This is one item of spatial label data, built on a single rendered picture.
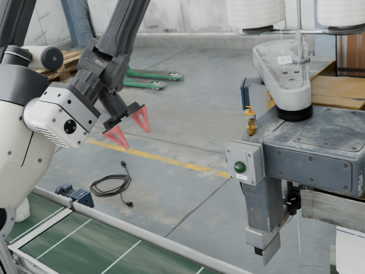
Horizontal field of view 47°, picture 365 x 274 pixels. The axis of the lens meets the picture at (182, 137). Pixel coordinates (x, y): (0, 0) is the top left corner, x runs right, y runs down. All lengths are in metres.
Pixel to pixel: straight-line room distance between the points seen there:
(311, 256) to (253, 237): 1.53
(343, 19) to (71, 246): 1.86
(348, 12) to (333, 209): 0.51
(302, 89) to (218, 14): 6.37
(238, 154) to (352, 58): 0.55
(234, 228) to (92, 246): 0.99
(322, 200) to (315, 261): 1.45
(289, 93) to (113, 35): 0.45
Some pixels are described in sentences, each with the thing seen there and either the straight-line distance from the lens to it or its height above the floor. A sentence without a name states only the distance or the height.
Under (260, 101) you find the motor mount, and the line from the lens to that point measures 1.43.
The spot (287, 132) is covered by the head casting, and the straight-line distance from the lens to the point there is 1.02.
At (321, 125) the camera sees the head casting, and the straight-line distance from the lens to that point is 1.04.
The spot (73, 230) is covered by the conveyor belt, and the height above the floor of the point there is 0.38.
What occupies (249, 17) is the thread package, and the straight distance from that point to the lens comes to 1.21.
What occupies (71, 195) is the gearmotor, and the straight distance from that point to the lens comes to 2.89.
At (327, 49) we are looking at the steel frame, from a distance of 6.11.
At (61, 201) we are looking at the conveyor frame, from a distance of 2.88.
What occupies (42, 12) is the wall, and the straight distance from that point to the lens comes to 9.50.
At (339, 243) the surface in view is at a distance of 1.28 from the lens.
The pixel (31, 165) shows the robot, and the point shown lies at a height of 1.32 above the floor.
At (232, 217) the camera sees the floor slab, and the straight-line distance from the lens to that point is 2.99.
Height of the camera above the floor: 1.78
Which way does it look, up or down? 25 degrees down
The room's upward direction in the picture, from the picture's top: 10 degrees counter-clockwise
